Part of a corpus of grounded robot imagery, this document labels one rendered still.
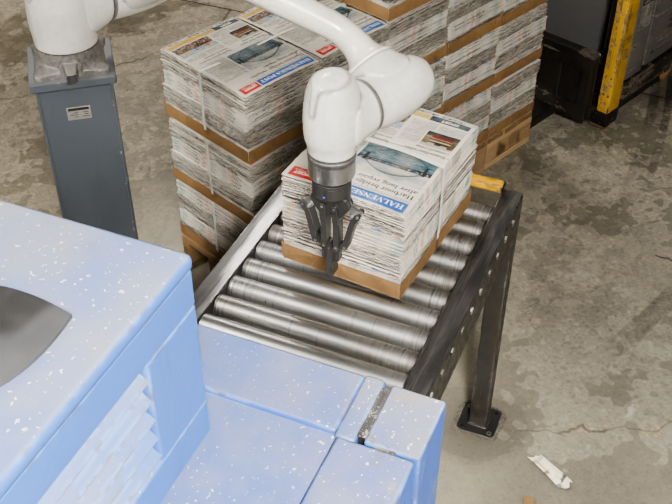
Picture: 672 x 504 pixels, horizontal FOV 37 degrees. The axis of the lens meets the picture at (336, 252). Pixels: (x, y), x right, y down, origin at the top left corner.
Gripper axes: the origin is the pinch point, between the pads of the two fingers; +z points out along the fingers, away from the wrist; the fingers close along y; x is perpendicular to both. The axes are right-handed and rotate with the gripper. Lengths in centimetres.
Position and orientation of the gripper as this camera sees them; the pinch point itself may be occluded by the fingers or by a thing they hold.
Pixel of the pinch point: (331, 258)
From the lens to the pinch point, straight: 200.1
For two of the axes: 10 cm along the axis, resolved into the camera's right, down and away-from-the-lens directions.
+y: -9.2, -2.5, 3.0
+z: 0.0, 7.7, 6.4
